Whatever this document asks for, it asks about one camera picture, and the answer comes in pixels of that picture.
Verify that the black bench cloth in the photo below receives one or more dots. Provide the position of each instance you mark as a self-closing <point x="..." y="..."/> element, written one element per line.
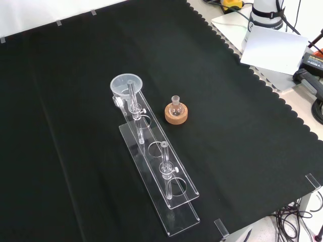
<point x="75" y="131"/>

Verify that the clear acrylic funnel stand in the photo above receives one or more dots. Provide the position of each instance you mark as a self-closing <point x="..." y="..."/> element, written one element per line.
<point x="174" y="221"/>

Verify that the small glass round-bottom flask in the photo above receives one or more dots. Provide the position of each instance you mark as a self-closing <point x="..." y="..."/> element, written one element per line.
<point x="175" y="108"/>

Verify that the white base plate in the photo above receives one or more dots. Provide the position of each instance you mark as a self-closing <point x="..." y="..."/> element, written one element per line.
<point x="227" y="22"/>

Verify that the black power adapter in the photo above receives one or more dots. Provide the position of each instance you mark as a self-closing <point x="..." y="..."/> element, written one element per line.
<point x="314" y="63"/>

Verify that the black tripod rod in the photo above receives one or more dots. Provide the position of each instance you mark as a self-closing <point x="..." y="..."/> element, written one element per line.
<point x="315" y="39"/>

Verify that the clear tape piece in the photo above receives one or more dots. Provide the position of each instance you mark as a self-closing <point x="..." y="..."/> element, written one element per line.
<point x="2" y="40"/>
<point x="58" y="23"/>
<point x="93" y="12"/>

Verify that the clear cloth clip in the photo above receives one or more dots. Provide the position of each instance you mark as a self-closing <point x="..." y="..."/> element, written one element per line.
<point x="221" y="229"/>
<point x="313" y="182"/>

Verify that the yellow stop button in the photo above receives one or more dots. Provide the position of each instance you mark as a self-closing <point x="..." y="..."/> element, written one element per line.
<point x="232" y="3"/>

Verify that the translucent plastic funnel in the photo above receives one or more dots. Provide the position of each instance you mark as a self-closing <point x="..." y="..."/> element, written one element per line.
<point x="121" y="87"/>

